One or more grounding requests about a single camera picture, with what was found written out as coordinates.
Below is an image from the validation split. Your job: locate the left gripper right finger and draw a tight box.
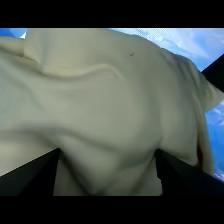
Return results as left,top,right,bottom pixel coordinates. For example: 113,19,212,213
154,148,224,197

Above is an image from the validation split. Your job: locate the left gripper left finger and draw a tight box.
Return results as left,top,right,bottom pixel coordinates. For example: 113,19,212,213
0,148,62,197

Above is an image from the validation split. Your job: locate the cream garment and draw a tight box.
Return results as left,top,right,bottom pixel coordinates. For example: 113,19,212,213
0,27,224,197

